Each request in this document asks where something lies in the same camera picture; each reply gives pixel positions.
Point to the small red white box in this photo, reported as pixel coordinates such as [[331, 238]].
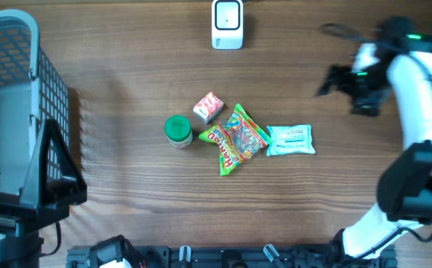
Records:
[[208, 107]]

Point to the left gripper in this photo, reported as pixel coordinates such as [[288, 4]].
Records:
[[42, 199]]

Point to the grey plastic shopping basket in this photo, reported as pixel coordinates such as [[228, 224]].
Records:
[[31, 91]]

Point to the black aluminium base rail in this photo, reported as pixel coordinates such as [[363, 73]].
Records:
[[310, 256]]

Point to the green lid jar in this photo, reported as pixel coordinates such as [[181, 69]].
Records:
[[178, 131]]

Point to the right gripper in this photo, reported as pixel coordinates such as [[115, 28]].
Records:
[[368, 104]]

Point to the white barcode scanner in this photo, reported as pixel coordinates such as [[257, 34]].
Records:
[[227, 24]]

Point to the teal tissue packet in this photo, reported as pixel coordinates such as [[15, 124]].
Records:
[[290, 139]]

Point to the green Haribo candy bag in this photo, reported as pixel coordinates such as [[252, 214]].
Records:
[[238, 139]]

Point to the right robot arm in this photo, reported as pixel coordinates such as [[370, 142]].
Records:
[[398, 60]]

